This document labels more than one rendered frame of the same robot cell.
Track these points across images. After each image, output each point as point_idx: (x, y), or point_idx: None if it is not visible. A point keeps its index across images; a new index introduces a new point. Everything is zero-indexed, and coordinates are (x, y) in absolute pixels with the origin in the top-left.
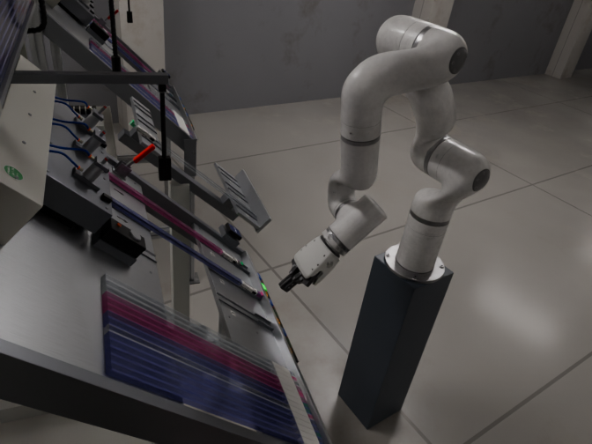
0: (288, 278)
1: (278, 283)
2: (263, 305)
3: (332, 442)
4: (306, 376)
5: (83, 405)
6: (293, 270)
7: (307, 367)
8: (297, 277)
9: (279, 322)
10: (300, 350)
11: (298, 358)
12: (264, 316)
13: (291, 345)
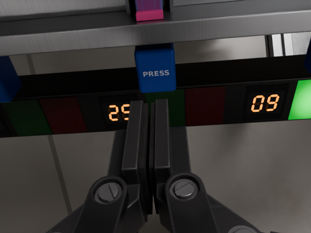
0: (133, 153)
1: (167, 99)
2: (86, 19)
3: (159, 223)
4: (259, 223)
5: None
6: (180, 219)
7: (275, 229)
8: (80, 219)
9: (113, 119)
10: (308, 231)
11: (294, 223)
12: (21, 10)
13: (19, 132)
